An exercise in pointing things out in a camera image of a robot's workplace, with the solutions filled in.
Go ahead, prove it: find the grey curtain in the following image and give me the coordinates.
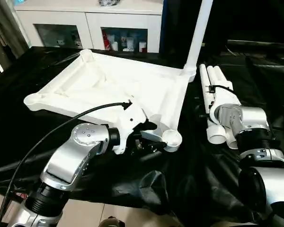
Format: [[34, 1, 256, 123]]
[[0, 0, 30, 79]]

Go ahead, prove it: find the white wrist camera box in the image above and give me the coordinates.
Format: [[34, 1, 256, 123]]
[[209, 80, 242, 126], [115, 104, 149, 156]]

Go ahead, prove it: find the white plastic table top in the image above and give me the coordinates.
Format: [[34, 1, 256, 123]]
[[23, 48, 196, 152]]

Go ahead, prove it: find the grey metal bar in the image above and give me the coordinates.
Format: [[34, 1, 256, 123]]
[[227, 39, 284, 52]]

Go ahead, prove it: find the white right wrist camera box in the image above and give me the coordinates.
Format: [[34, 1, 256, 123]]
[[209, 80, 242, 126]]

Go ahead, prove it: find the grey bundle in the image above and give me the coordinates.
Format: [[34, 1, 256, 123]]
[[98, 0, 123, 7]]

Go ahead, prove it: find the black mat cloth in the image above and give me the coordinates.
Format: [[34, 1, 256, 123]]
[[0, 46, 284, 227]]

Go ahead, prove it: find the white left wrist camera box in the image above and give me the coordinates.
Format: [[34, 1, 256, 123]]
[[115, 104, 149, 156]]

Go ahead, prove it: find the white glass-door cabinet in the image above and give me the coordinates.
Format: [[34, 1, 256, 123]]
[[14, 0, 164, 54]]

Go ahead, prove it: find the white plastic table leg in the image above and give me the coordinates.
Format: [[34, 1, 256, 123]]
[[206, 65, 239, 150], [181, 0, 213, 83], [213, 66, 235, 95], [199, 63, 226, 144]]

